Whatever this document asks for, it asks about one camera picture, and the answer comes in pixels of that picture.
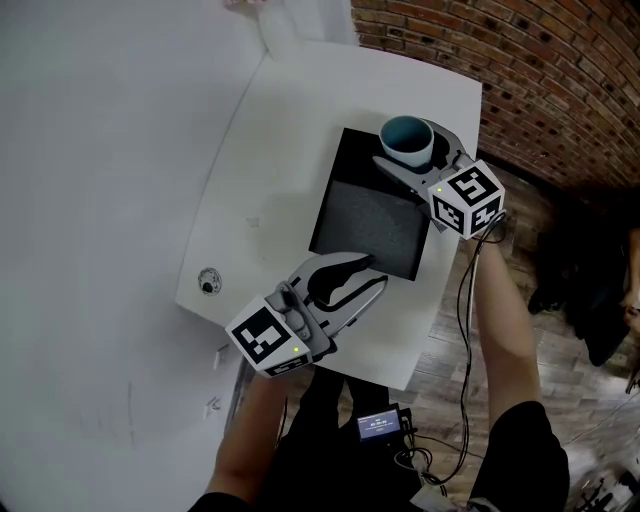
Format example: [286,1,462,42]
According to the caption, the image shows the white floor cable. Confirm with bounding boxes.
[562,394,640,449]

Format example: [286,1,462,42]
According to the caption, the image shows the black recorder with screen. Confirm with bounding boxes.
[356,406,402,444]

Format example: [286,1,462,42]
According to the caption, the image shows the round table grommet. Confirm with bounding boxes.
[197,268,223,296]

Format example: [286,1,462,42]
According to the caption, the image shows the person's black shirt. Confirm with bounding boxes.
[188,369,571,512]

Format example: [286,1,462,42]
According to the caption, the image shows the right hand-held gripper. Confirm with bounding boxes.
[371,119,507,242]

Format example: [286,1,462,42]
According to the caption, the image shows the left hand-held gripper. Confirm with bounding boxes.
[224,251,389,379]

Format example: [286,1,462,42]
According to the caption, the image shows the black cable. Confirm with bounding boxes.
[422,211,507,487]

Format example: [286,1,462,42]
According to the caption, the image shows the black rectangular tray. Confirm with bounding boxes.
[308,127,433,283]

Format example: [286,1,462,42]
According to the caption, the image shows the person's right forearm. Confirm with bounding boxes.
[471,238,542,437]

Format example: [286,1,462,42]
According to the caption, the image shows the pale blue cup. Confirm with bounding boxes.
[379,115,435,169]

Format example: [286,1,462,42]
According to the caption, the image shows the person's left forearm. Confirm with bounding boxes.
[207,369,297,502]

